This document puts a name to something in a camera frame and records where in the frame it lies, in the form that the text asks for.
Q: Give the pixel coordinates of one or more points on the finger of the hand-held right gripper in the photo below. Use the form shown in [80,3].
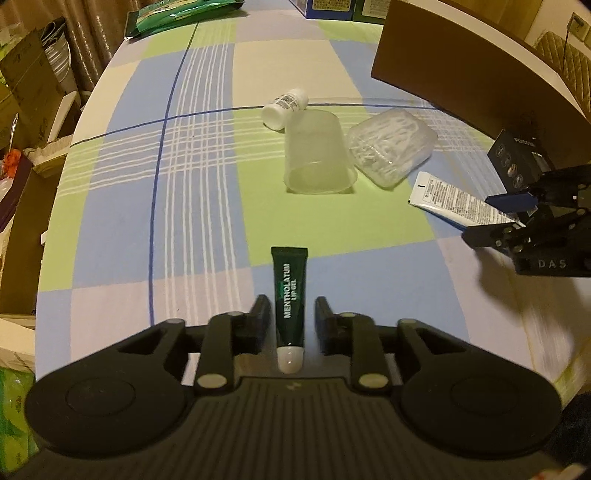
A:
[510,202]
[489,235]

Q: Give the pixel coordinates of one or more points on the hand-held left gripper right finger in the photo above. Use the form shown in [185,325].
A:
[325,323]

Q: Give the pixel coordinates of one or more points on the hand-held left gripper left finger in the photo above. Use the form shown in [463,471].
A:
[258,318]

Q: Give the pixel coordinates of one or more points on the dark green lip gel tube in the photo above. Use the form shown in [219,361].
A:
[288,300]

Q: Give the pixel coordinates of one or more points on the black shaver box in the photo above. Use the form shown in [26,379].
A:
[512,159]

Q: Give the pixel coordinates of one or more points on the white toothpaste tube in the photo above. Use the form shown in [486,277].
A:
[443,196]

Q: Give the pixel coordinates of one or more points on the brown cardboard box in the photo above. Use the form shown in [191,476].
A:
[461,78]

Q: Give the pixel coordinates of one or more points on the small white pill bottle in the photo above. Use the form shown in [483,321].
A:
[281,108]

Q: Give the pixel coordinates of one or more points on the plaid tablecloth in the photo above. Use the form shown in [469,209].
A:
[207,221]

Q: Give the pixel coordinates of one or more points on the clear floss pick box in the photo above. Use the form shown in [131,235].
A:
[388,143]

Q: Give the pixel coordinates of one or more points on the quilted beige cushion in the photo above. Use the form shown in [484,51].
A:
[570,69]

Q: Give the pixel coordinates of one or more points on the clear plastic cup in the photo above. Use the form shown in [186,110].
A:
[314,147]

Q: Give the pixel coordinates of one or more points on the green milk carton box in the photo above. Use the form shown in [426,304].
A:
[369,9]

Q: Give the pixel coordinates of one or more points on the blue milk carton box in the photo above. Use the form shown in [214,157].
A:
[323,7]

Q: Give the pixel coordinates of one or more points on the green tissue packet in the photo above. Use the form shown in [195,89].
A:
[175,16]

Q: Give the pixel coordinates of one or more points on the white striped bundle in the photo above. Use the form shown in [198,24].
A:
[57,55]

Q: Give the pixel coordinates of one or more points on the brown cardboard carton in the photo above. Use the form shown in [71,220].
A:
[23,83]

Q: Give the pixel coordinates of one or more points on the beige wall socket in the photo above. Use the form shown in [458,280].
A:
[577,21]

